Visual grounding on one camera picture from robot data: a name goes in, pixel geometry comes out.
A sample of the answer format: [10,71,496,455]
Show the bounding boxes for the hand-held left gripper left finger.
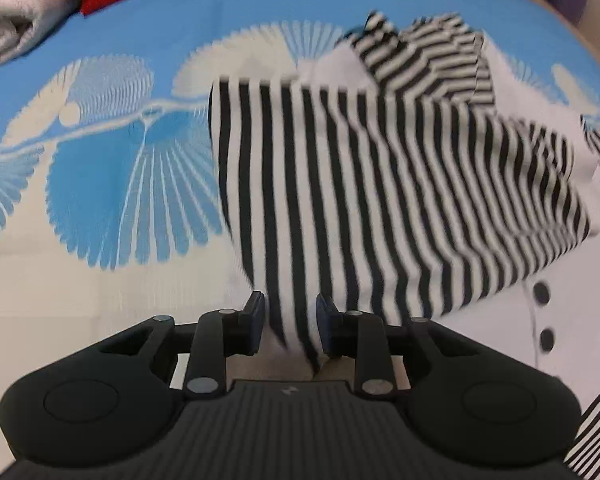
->
[100,290,267,402]

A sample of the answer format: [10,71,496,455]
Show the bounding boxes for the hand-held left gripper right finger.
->
[316,294,481,402]

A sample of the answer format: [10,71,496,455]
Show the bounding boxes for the black white striped small garment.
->
[207,10,600,480]

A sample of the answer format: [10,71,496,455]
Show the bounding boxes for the blue patterned bed sheet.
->
[0,0,600,401]

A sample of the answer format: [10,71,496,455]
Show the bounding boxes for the cream fleece folded blanket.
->
[0,0,81,76]

